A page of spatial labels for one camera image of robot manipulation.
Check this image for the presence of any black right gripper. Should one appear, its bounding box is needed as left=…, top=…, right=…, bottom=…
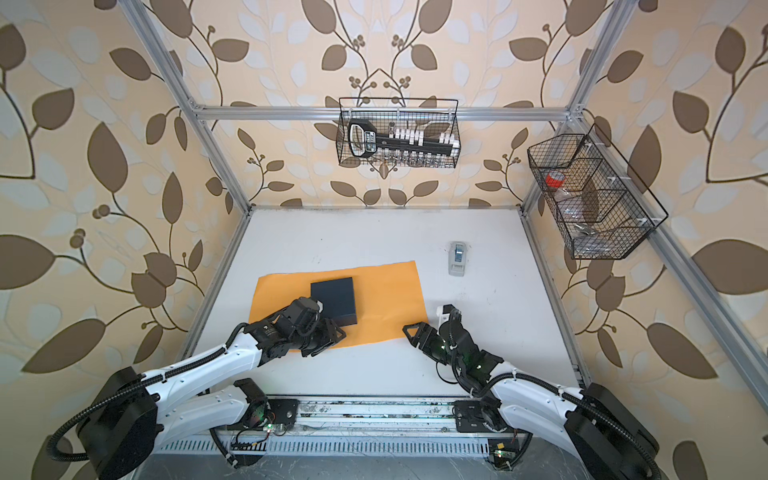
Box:
left=404, top=321, right=464, bottom=373

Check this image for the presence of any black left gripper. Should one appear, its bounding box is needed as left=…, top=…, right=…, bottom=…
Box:
left=291, top=317, right=352, bottom=355

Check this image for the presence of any dark navy gift box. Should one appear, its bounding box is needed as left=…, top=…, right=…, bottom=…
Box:
left=310, top=277, right=358, bottom=327

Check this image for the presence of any orange wrapping paper sheet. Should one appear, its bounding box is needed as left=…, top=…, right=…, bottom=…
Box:
left=248, top=261, right=427, bottom=349

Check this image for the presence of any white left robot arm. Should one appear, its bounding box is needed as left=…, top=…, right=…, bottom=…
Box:
left=76, top=297, right=346, bottom=479

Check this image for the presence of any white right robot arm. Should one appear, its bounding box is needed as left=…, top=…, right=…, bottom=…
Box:
left=402, top=304, right=662, bottom=479

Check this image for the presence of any grey tape dispenser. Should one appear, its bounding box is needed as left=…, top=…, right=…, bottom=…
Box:
left=448, top=242, right=467, bottom=277

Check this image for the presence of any black white tool in basket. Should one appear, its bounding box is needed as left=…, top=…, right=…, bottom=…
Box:
left=346, top=119, right=461, bottom=161

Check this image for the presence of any red capped clear bottle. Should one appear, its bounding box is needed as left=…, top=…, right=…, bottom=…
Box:
left=545, top=170, right=593, bottom=237

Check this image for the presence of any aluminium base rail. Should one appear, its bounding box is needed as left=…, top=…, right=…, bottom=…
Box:
left=128, top=394, right=625, bottom=439

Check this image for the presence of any black wire basket back wall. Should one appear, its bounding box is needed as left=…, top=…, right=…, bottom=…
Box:
left=333, top=95, right=462, bottom=169

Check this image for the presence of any black wire basket wall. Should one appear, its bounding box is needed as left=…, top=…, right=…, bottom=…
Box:
left=527, top=124, right=669, bottom=260
left=333, top=95, right=462, bottom=169

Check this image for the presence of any black wire basket right wall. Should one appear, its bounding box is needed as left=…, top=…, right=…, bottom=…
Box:
left=527, top=124, right=669, bottom=260

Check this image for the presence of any aluminium frame post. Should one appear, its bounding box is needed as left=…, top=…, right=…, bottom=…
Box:
left=118, top=0, right=251, bottom=216

